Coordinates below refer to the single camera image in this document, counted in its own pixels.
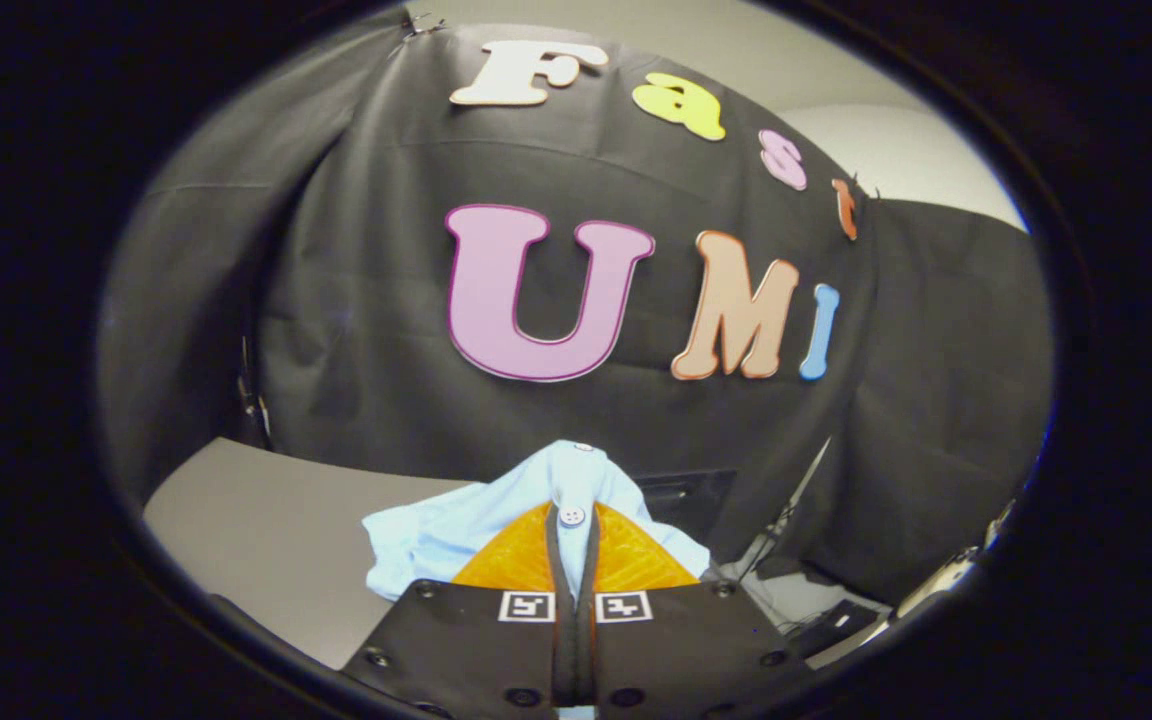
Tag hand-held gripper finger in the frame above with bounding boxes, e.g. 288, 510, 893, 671
341, 500, 577, 716
576, 500, 817, 716

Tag light blue shirt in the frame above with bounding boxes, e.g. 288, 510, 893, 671
361, 440, 712, 601

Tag thin metal stand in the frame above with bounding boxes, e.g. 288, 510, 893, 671
736, 435, 834, 583

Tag black box on floor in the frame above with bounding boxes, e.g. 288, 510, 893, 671
786, 598, 882, 659

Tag black backdrop cloth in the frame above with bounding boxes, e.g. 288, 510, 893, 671
96, 20, 1057, 606

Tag grey and black cabinet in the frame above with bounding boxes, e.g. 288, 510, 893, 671
141, 437, 477, 671

